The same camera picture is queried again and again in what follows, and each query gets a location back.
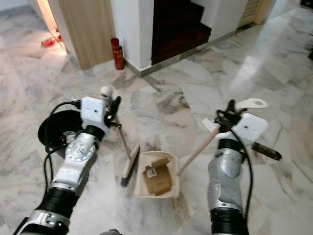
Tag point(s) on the long white cardboard box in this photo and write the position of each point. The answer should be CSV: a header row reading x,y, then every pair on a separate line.
x,y
209,124

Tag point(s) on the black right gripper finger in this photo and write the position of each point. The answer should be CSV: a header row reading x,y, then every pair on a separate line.
x,y
231,106
219,121

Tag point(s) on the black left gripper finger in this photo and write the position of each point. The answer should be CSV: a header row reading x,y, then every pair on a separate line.
x,y
115,106
116,126

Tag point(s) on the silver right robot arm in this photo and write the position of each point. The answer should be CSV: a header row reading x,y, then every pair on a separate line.
x,y
227,178

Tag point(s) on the black plastic bucket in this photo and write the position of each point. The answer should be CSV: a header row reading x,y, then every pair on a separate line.
x,y
54,127

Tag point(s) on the red spray can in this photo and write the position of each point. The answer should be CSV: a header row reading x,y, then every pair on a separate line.
x,y
118,56

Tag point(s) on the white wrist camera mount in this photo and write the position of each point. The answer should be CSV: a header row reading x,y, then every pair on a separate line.
x,y
94,110
249,126

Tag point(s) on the brown stick shaped rubbish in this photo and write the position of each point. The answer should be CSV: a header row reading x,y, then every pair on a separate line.
x,y
268,151

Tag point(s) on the light wooden louvre door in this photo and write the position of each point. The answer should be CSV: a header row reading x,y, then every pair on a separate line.
x,y
257,11

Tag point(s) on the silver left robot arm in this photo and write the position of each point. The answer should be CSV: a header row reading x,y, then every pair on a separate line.
x,y
78,156

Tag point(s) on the light wooden door panel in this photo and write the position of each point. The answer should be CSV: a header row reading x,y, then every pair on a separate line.
x,y
88,32

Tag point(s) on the brown cardboard piece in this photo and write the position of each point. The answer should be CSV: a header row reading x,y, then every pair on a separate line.
x,y
157,177

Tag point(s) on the dark wooden staircase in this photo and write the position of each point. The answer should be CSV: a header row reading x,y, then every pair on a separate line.
x,y
178,32

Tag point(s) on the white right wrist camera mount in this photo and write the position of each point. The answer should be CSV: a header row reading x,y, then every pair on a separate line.
x,y
249,126

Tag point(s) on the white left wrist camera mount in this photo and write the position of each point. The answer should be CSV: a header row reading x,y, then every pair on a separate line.
x,y
94,110

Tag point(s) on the red slippers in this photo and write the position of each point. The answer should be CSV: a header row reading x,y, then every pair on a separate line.
x,y
50,42

